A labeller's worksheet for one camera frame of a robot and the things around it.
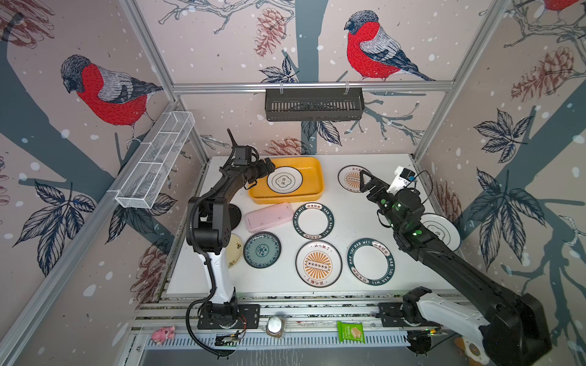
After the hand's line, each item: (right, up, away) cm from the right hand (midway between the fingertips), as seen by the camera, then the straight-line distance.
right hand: (365, 177), depth 75 cm
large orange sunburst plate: (-15, -33, +10) cm, 38 cm away
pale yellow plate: (-48, -29, +14) cm, 58 cm away
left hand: (-36, +5, +22) cm, 43 cm away
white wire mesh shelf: (-72, -4, -4) cm, 73 cm away
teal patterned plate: (-37, -29, +14) cm, 49 cm away
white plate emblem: (+39, -22, +19) cm, 48 cm away
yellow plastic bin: (-16, -4, +32) cm, 36 cm away
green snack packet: (-6, -48, -5) cm, 49 cm away
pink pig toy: (-65, -48, -6) cm, 81 cm away
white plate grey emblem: (-29, -1, +36) cm, 46 cm away
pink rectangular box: (-36, -18, +23) cm, 46 cm away
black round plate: (-50, -17, +21) cm, 56 cm away
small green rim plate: (-16, -19, +22) cm, 33 cm away
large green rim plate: (+5, -32, +10) cm, 34 cm away
